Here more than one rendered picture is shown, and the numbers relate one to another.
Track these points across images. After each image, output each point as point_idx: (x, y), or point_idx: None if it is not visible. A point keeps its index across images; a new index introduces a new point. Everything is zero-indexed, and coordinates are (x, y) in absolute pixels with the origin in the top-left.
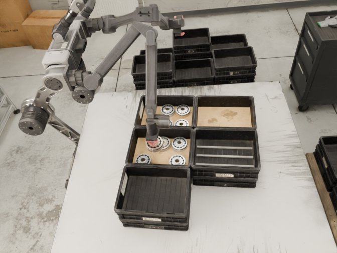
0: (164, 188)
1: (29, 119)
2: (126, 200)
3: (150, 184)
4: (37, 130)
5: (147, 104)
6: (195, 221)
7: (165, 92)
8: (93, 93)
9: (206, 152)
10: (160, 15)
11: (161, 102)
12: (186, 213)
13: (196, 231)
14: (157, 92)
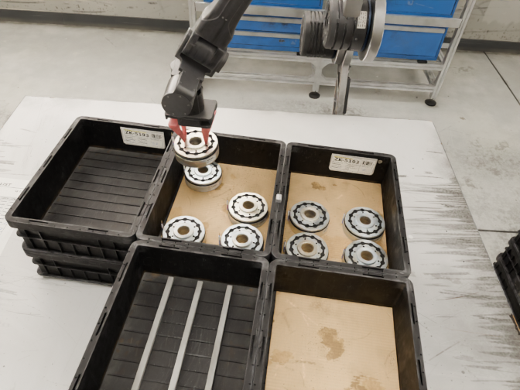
0: (124, 211)
1: (307, 17)
2: (121, 154)
3: (143, 189)
4: (301, 44)
5: (199, 18)
6: (55, 293)
7: (470, 254)
8: (336, 34)
9: (207, 311)
10: None
11: (388, 206)
12: (9, 220)
13: (29, 293)
14: (465, 236)
